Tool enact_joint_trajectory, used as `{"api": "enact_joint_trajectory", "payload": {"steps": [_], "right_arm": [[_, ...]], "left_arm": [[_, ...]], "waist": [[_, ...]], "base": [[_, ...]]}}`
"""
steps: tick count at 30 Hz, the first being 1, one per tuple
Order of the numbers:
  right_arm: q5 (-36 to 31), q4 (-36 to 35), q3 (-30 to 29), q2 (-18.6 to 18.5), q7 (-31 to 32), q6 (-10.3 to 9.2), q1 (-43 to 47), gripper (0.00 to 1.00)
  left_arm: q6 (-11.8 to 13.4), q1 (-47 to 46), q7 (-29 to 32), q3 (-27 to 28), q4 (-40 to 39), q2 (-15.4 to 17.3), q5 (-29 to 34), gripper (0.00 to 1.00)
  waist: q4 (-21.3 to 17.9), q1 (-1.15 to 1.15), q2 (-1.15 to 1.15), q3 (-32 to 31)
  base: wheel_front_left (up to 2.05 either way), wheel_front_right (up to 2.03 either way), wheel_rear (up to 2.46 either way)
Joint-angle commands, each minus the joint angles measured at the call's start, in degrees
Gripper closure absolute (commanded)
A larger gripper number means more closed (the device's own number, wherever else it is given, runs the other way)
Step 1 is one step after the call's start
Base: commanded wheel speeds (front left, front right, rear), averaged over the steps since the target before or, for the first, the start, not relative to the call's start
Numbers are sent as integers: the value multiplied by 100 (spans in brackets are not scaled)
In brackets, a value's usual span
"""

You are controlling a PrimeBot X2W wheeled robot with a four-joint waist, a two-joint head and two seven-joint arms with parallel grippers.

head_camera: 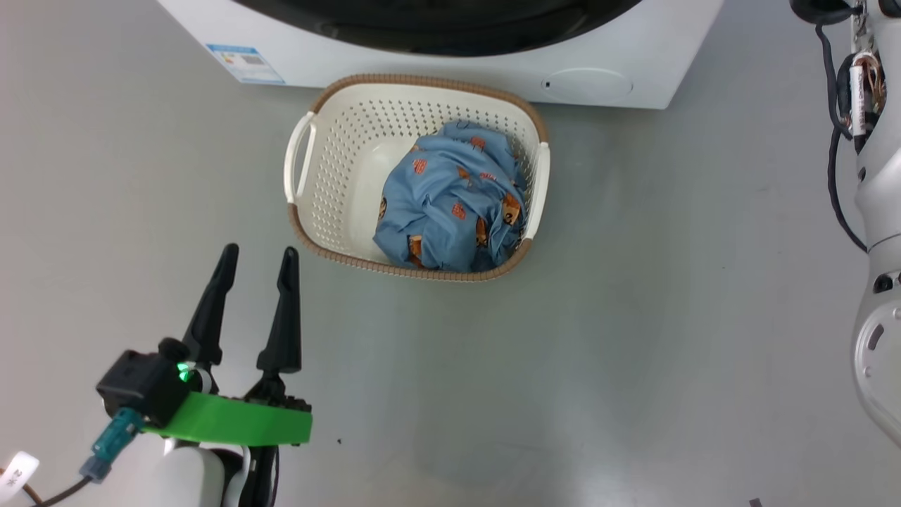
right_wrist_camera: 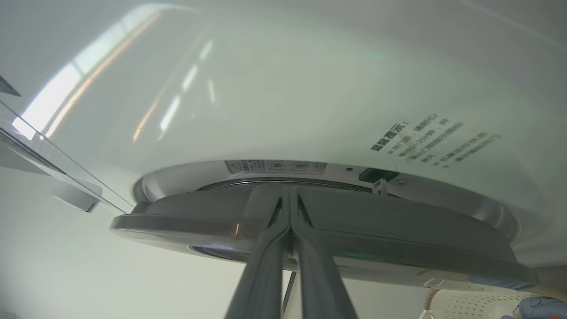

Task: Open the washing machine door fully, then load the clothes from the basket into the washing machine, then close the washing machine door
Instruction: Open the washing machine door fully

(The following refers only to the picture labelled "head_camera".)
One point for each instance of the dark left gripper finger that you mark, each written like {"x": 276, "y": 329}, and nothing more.
{"x": 210, "y": 310}
{"x": 285, "y": 331}

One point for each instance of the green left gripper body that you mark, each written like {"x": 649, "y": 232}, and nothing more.
{"x": 239, "y": 422}

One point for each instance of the blue bear print garment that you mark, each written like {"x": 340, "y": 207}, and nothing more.
{"x": 447, "y": 204}

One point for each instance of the black round glass machine door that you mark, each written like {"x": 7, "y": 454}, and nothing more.
{"x": 436, "y": 21}

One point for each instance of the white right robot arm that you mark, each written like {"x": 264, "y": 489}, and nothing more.
{"x": 880, "y": 211}

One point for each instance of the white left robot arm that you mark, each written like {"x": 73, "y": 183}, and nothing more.
{"x": 190, "y": 479}

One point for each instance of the cream perforated laundry basket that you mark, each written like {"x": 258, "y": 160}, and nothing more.
{"x": 345, "y": 162}

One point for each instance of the white front-load washing machine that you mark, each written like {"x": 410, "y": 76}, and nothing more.
{"x": 654, "y": 56}

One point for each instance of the blue energy label sticker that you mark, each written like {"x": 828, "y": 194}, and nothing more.
{"x": 246, "y": 65}

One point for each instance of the round filter cover panel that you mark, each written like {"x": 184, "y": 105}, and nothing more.
{"x": 588, "y": 86}

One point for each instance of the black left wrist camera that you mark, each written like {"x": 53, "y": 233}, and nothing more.
{"x": 141, "y": 384}

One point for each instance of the teal left camera connector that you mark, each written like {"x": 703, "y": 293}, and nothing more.
{"x": 112, "y": 440}

